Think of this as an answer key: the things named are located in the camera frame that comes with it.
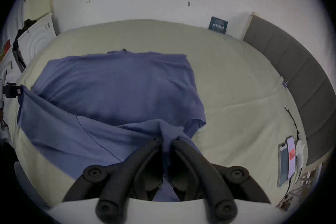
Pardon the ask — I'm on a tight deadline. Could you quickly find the bed with beige sheet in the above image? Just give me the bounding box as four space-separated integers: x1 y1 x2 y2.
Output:
8 19 308 211

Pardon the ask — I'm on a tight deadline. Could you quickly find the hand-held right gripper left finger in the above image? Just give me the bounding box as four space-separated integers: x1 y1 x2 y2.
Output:
62 137 164 223

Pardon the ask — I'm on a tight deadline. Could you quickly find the phone with dark screen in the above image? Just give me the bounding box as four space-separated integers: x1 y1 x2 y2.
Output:
277 142 289 188

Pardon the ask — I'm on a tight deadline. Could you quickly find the black cable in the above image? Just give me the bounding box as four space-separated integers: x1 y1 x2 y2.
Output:
284 105 301 140

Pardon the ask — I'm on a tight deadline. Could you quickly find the blue shirt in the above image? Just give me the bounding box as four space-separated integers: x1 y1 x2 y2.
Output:
17 49 207 202

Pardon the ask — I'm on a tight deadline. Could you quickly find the white phone with red label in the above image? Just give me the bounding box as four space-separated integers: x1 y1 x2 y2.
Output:
286 136 297 179

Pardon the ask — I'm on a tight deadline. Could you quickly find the pale yellow board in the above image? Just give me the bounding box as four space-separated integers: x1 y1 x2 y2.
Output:
24 0 54 20

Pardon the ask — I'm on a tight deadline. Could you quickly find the white washing machine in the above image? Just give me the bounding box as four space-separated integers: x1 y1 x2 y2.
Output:
16 12 61 72

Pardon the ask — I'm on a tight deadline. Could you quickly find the dark blue book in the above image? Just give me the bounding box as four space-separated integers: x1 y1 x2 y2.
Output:
209 16 228 33

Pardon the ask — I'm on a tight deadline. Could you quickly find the white charger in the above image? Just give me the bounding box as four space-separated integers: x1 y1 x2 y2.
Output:
295 139 306 170

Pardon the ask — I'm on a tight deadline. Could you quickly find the grey padded headboard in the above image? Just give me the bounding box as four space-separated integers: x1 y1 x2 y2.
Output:
243 15 336 166

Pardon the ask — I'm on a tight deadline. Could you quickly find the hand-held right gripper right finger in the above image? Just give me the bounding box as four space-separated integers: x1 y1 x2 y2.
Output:
171 138 271 224

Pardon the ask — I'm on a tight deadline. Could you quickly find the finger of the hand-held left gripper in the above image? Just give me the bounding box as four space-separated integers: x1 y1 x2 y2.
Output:
5 82 23 99

